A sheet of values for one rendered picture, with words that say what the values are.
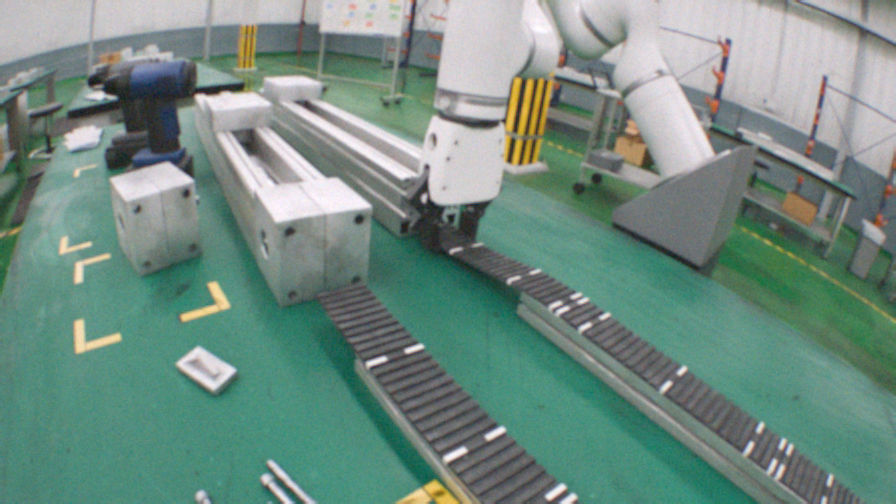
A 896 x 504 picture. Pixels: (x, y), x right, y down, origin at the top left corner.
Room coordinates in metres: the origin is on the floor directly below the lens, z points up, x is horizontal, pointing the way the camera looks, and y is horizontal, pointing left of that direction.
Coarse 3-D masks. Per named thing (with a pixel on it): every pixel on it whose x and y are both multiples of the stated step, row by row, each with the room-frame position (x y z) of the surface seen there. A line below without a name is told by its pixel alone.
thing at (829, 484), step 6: (828, 480) 0.13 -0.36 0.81; (834, 480) 0.13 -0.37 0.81; (828, 486) 0.12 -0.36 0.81; (834, 486) 0.12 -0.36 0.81; (822, 492) 0.12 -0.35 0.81; (828, 492) 0.12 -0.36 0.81; (834, 492) 0.11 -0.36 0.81; (822, 498) 0.11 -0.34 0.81; (828, 498) 0.11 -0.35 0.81; (834, 498) 0.11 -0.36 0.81
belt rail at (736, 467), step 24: (528, 312) 0.38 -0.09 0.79; (552, 312) 0.36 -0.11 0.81; (552, 336) 0.35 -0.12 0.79; (576, 336) 0.33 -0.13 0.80; (600, 360) 0.30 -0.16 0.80; (624, 384) 0.28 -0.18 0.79; (648, 408) 0.25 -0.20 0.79; (672, 408) 0.24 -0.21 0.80; (672, 432) 0.23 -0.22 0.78; (696, 432) 0.22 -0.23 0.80; (720, 456) 0.19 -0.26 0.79; (744, 456) 0.18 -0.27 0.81; (744, 480) 0.16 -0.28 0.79; (768, 480) 0.15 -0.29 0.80
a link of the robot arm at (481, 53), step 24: (456, 0) 0.49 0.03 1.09; (480, 0) 0.48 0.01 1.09; (504, 0) 0.48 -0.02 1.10; (456, 24) 0.49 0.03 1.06; (480, 24) 0.48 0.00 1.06; (504, 24) 0.49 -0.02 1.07; (456, 48) 0.49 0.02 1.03; (480, 48) 0.48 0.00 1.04; (504, 48) 0.49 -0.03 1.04; (528, 48) 0.52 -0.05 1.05; (456, 72) 0.48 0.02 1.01; (480, 72) 0.48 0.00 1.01; (504, 72) 0.49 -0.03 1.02; (480, 96) 0.48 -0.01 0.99; (504, 96) 0.50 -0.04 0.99
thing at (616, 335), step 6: (618, 324) 0.35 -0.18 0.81; (612, 330) 0.33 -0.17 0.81; (618, 330) 0.33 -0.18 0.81; (624, 330) 0.34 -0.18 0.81; (630, 330) 0.34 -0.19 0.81; (600, 336) 0.32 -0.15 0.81; (606, 336) 0.32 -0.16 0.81; (612, 336) 0.33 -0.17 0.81; (618, 336) 0.32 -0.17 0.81; (624, 336) 0.32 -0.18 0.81; (630, 336) 0.33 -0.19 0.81; (594, 342) 0.31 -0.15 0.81; (600, 342) 0.31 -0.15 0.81; (606, 342) 0.32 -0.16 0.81; (612, 342) 0.31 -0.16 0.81; (618, 342) 0.32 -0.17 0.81; (600, 348) 0.31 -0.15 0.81; (606, 348) 0.30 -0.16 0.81; (612, 348) 0.31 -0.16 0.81
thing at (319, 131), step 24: (264, 96) 1.08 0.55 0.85; (288, 120) 0.90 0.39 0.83; (312, 120) 0.79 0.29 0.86; (336, 120) 0.87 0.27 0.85; (360, 120) 0.83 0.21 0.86; (312, 144) 0.77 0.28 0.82; (336, 144) 0.69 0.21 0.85; (360, 144) 0.65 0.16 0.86; (384, 144) 0.71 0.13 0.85; (408, 144) 0.69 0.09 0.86; (336, 168) 0.68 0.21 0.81; (360, 168) 0.61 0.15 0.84; (384, 168) 0.56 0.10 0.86; (408, 168) 0.65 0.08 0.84; (360, 192) 0.61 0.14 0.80; (384, 192) 0.56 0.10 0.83; (384, 216) 0.55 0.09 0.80; (408, 216) 0.53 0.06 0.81; (456, 216) 0.59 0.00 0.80
